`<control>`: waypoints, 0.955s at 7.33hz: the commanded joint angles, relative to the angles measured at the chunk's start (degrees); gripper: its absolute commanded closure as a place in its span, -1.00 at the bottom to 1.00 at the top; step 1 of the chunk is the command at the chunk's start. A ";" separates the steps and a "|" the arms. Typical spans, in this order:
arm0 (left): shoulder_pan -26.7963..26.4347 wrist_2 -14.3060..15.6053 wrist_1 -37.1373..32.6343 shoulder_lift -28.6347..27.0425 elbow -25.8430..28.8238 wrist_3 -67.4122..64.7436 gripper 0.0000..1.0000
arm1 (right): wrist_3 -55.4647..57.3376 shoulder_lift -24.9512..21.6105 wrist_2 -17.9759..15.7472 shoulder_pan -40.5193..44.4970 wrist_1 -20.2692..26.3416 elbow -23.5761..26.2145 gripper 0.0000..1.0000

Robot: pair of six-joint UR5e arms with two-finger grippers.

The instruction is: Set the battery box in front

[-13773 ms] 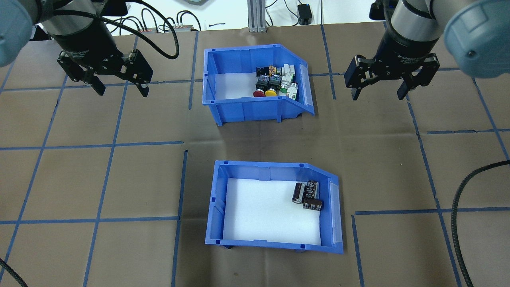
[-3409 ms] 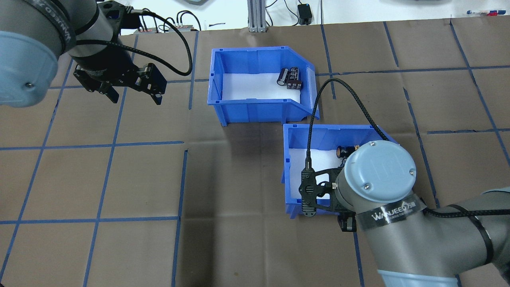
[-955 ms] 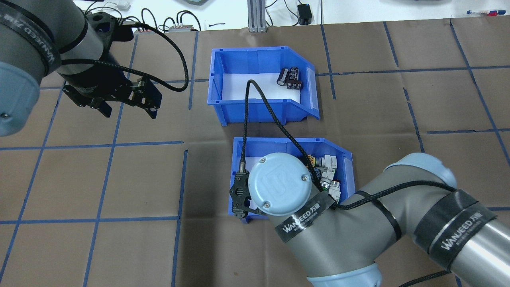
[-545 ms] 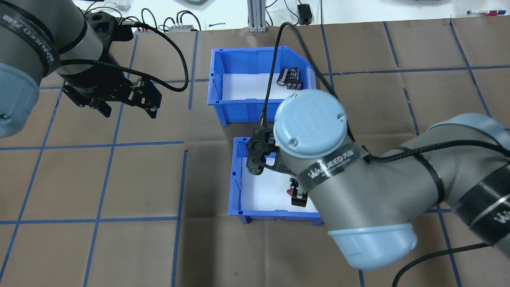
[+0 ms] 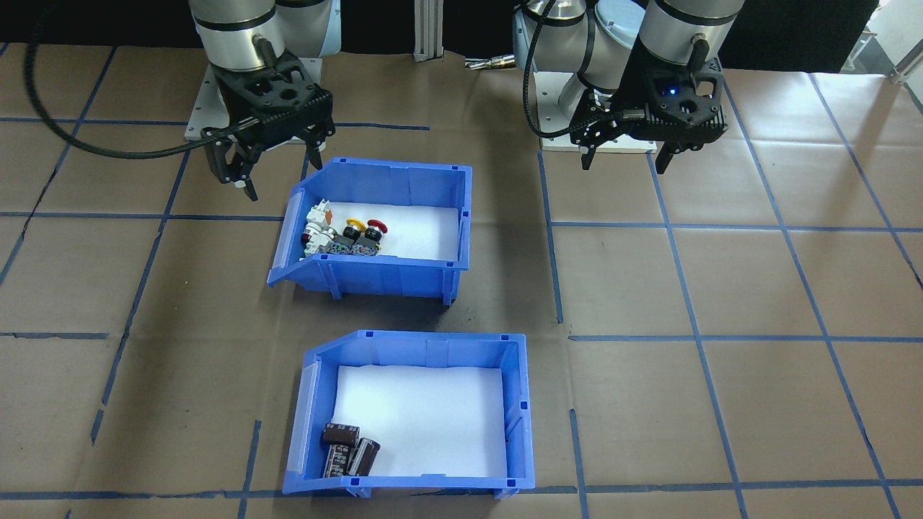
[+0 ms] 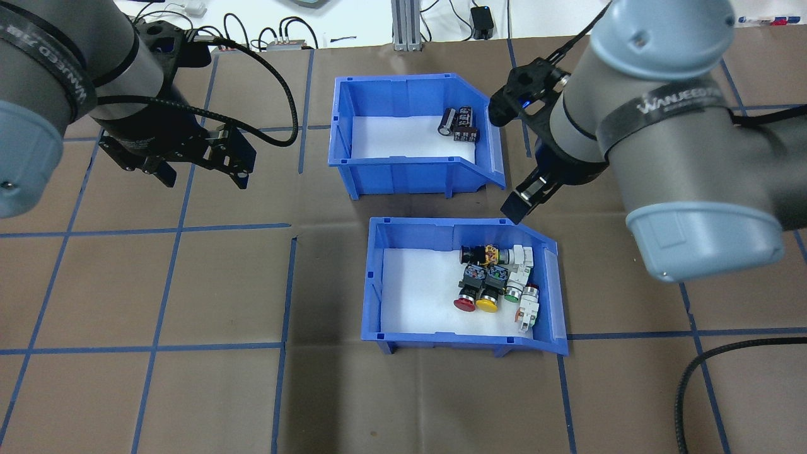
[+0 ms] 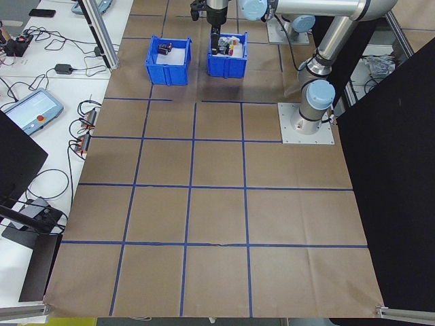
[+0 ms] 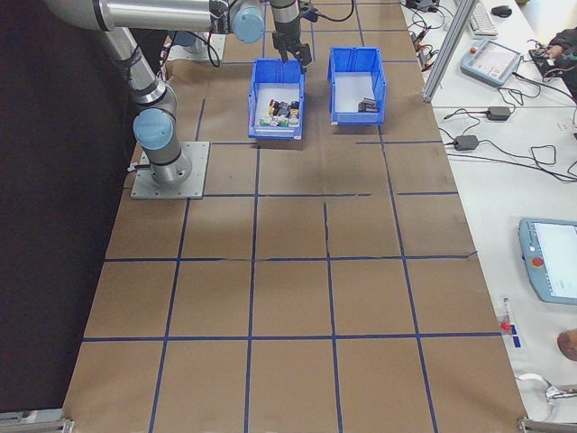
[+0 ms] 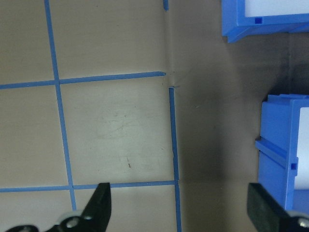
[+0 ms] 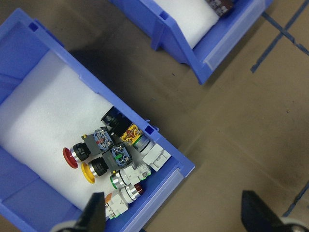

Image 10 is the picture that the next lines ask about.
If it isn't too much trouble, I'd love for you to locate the blue plastic storage bin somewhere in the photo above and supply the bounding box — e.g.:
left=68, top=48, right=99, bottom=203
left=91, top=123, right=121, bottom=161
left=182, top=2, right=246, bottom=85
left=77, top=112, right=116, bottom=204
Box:
left=0, top=8, right=196, bottom=232
left=108, top=0, right=274, bottom=85

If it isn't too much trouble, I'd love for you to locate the red mushroom push button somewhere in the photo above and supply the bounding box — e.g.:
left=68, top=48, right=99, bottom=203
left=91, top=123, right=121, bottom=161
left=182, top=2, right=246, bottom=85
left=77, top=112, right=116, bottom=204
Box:
left=62, top=127, right=115, bottom=169

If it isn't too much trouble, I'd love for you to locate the black battery holder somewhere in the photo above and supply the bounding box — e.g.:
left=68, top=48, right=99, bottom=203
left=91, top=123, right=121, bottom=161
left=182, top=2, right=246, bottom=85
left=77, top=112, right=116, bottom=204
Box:
left=207, top=0, right=235, bottom=18

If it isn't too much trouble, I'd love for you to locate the red lens button silver bezel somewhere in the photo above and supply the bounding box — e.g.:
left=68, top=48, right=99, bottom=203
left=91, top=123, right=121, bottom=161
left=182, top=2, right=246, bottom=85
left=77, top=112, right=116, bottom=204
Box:
left=103, top=183, right=145, bottom=220

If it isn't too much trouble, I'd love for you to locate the green ring button silver bezel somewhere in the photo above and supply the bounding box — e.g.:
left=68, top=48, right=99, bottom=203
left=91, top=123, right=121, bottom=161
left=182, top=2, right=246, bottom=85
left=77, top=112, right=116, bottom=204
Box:
left=110, top=164, right=153, bottom=190

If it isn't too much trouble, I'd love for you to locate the yellow mushroom push button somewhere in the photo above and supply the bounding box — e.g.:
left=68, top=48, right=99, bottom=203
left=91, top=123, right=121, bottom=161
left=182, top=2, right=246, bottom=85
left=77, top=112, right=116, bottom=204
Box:
left=100, top=106, right=143, bottom=147
left=81, top=142, right=134, bottom=185

